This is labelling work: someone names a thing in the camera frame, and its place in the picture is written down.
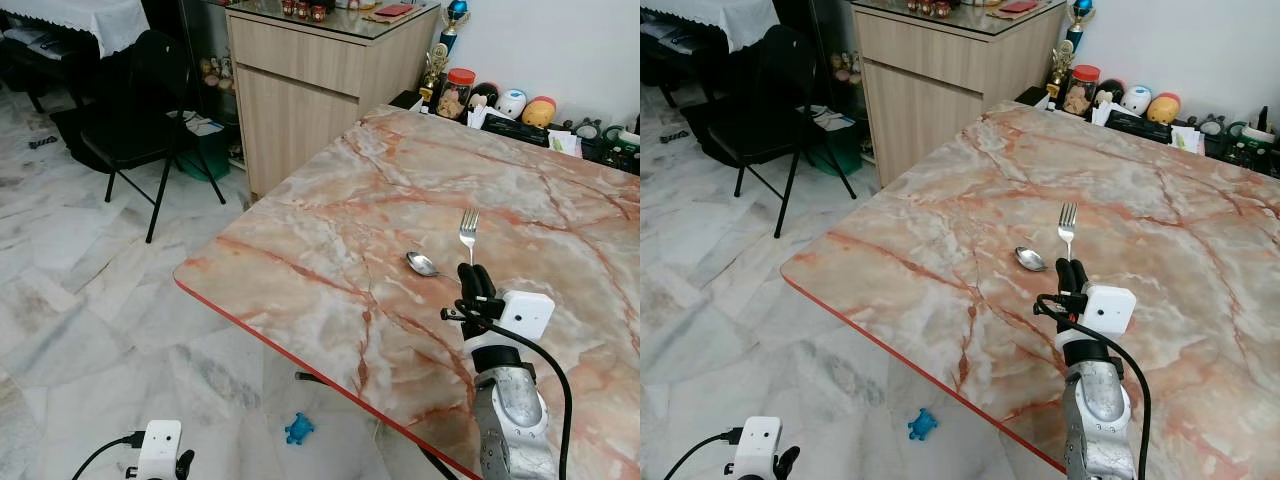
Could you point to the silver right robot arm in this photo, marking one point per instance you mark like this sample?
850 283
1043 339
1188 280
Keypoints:
1100 400
515 405

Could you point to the black round figurine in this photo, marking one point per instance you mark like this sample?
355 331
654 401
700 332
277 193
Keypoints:
485 96
1110 92

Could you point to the white blue round figurine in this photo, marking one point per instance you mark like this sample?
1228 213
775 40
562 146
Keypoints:
1137 98
512 103

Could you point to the small blue floor toy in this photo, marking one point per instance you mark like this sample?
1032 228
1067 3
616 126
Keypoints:
922 424
299 430

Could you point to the orange yellow round figurine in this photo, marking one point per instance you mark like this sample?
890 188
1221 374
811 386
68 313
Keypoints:
540 112
1163 107

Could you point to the black clutter box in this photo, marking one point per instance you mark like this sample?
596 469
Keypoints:
515 132
1140 127

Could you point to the white lace tablecloth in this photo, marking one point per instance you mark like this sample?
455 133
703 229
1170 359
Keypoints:
710 15
70 20

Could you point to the green mug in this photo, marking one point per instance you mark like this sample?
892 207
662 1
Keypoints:
1252 134
625 138

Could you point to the gold figure trophy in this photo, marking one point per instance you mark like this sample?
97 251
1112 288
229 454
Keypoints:
1059 68
434 70

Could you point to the green plastic bin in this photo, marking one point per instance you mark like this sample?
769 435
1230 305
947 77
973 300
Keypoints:
208 155
838 150

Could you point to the silver metal fork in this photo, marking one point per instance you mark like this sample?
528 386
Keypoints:
1067 225
468 232

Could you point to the flat red case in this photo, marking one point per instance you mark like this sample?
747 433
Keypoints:
1019 6
394 10

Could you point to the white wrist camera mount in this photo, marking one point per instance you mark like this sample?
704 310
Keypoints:
528 312
1110 306
757 445
158 448

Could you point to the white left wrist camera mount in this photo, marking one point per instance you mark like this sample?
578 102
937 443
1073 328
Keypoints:
757 445
158 448

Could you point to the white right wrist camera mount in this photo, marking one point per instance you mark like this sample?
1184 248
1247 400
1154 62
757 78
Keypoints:
528 312
1110 306

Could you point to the red lidded clear jar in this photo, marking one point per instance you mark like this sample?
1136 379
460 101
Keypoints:
457 95
1081 90

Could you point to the light wooden cabinet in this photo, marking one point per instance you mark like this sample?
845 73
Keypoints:
930 85
300 90

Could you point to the silver metal spoon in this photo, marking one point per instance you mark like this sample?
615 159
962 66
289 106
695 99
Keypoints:
421 263
1030 258

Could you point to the black folding chair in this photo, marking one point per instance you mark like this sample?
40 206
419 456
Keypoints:
770 105
150 110

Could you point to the blue globe trophy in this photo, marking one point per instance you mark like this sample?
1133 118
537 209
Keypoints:
1081 14
455 18

